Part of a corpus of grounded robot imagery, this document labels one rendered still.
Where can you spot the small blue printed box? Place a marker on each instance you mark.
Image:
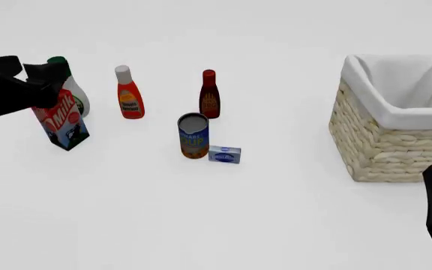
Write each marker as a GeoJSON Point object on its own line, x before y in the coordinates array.
{"type": "Point", "coordinates": [224, 154]}

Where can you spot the red ketchup bottle white cap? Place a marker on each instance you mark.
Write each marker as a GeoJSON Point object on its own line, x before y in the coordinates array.
{"type": "Point", "coordinates": [130, 98]}

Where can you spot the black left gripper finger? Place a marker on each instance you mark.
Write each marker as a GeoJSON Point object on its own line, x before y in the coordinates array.
{"type": "Point", "coordinates": [2, 66]}
{"type": "Point", "coordinates": [41, 74]}

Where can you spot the white bottle with green cap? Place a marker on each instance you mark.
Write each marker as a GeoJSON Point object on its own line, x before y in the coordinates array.
{"type": "Point", "coordinates": [76, 92]}

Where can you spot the red milk carton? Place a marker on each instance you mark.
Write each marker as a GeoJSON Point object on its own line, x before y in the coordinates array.
{"type": "Point", "coordinates": [63, 123]}

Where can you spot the dark red barbecue sauce bottle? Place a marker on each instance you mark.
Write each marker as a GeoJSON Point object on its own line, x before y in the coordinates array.
{"type": "Point", "coordinates": [209, 98]}

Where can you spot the white cloth basket lining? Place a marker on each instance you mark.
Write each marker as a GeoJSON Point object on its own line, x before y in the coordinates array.
{"type": "Point", "coordinates": [399, 84]}

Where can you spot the pale wicker basket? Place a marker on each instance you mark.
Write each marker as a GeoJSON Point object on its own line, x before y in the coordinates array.
{"type": "Point", "coordinates": [384, 149]}

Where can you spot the blue soup can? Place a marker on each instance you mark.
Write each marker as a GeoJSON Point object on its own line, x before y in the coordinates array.
{"type": "Point", "coordinates": [194, 137]}

